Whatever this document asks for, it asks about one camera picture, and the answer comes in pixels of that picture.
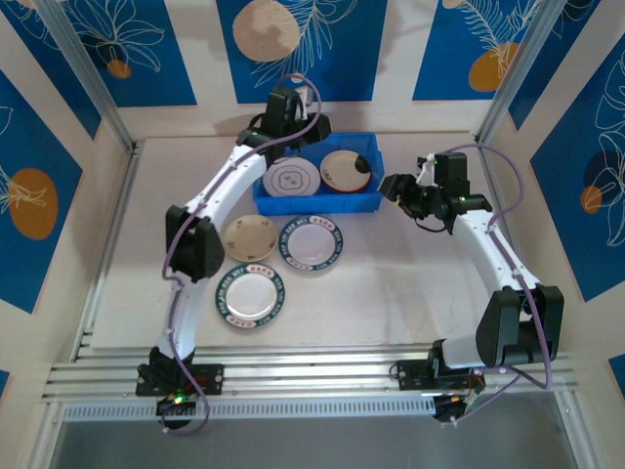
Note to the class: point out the orange rimmed plate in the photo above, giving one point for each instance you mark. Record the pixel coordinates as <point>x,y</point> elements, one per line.
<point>342,171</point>

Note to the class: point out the white plate grey emblem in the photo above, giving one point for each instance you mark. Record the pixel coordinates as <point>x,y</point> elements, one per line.
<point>291,180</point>

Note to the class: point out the beige plate black calligraphy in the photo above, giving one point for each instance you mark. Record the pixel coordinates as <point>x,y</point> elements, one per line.
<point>249,237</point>

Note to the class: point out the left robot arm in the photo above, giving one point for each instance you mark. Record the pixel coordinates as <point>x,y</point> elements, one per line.
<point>229,181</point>

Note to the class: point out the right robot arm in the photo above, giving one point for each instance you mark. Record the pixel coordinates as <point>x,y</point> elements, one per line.
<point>481,249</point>

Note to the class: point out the blue plastic bin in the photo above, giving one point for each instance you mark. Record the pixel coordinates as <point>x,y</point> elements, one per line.
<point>317,205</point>

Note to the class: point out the green rimmed white plate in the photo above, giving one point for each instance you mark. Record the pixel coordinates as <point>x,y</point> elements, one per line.
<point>311,243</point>
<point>250,295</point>

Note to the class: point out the aluminium base beam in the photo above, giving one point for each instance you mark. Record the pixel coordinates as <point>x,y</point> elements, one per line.
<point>312,371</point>

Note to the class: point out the aluminium side rail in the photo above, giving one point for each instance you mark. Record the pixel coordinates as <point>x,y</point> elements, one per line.
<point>488,166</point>
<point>108,244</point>

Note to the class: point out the aluminium frame post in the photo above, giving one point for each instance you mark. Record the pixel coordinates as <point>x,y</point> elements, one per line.
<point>512,73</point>
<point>88,73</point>

